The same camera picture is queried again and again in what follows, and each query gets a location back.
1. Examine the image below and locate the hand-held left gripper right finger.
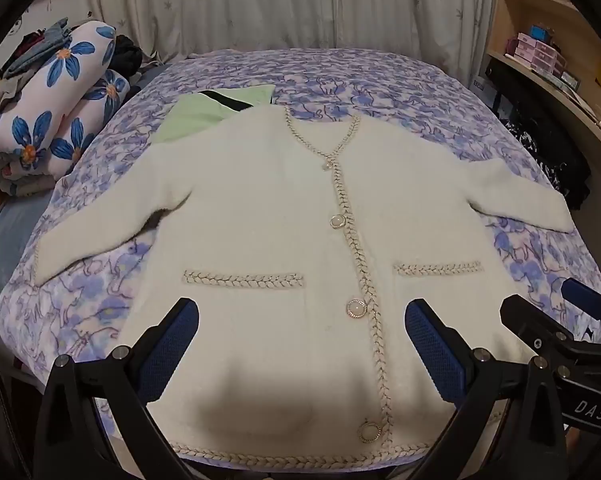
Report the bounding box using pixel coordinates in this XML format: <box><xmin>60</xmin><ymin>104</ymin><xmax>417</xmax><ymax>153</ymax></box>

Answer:
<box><xmin>404</xmin><ymin>298</ymin><xmax>568</xmax><ymax>480</ymax></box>

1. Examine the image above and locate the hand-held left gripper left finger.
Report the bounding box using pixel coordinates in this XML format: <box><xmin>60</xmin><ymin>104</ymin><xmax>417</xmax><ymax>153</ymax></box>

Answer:
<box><xmin>33</xmin><ymin>297</ymin><xmax>201</xmax><ymax>480</ymax></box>

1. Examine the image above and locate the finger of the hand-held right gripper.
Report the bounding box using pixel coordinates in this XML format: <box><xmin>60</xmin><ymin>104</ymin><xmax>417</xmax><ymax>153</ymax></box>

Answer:
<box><xmin>499</xmin><ymin>295</ymin><xmax>582</xmax><ymax>370</ymax></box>
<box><xmin>561</xmin><ymin>277</ymin><xmax>601</xmax><ymax>343</ymax></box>

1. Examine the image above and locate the white fuzzy cardigan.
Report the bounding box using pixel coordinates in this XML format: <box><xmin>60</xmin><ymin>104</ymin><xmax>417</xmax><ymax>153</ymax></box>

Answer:
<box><xmin>33</xmin><ymin>105</ymin><xmax>576</xmax><ymax>468</ymax></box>

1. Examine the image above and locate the pile of dark clothes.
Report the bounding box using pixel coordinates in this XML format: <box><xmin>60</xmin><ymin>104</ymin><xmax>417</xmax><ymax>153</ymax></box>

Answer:
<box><xmin>0</xmin><ymin>17</ymin><xmax>84</xmax><ymax>81</ymax></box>

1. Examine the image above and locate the black white patterned clothing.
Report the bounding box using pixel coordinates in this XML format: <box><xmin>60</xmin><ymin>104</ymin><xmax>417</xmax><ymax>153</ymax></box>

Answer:
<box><xmin>499</xmin><ymin>105</ymin><xmax>592</xmax><ymax>212</ymax></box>

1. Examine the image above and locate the grey blue bed sheet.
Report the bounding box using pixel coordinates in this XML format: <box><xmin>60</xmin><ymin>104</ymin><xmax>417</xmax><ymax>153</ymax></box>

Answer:
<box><xmin>0</xmin><ymin>191</ymin><xmax>57</xmax><ymax>332</ymax></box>

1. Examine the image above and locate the white storage box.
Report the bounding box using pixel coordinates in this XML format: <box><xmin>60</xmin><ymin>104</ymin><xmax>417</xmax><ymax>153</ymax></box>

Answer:
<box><xmin>472</xmin><ymin>77</ymin><xmax>497</xmax><ymax>107</ymax></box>

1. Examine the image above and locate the light green garment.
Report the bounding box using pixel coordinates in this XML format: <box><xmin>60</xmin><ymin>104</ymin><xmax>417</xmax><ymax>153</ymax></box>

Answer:
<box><xmin>158</xmin><ymin>85</ymin><xmax>276</xmax><ymax>143</ymax></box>

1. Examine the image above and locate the stack of pink boxes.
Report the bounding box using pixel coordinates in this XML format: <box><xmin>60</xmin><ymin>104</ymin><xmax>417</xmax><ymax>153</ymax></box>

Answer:
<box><xmin>513</xmin><ymin>31</ymin><xmax>568</xmax><ymax>79</ymax></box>

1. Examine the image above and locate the rolled blue flower quilt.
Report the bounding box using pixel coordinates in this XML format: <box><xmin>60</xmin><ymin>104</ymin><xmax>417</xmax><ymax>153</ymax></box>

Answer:
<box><xmin>0</xmin><ymin>21</ymin><xmax>131</xmax><ymax>197</ymax></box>

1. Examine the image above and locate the purple floral fleece blanket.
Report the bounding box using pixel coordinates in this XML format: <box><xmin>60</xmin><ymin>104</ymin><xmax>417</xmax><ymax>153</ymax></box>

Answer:
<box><xmin>0</xmin><ymin>49</ymin><xmax>601</xmax><ymax>461</ymax></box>

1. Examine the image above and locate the wooden shelf unit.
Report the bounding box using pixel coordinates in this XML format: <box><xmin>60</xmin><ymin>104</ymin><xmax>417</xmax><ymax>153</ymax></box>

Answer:
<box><xmin>484</xmin><ymin>0</ymin><xmax>601</xmax><ymax>187</ymax></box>

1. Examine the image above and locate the black cloth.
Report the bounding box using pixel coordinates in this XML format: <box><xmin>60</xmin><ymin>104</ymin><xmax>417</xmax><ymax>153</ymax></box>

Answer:
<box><xmin>111</xmin><ymin>35</ymin><xmax>144</xmax><ymax>79</ymax></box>

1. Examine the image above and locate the white patterned curtain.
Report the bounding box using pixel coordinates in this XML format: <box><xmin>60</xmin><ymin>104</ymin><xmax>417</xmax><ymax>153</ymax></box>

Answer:
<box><xmin>83</xmin><ymin>0</ymin><xmax>498</xmax><ymax>92</ymax></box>

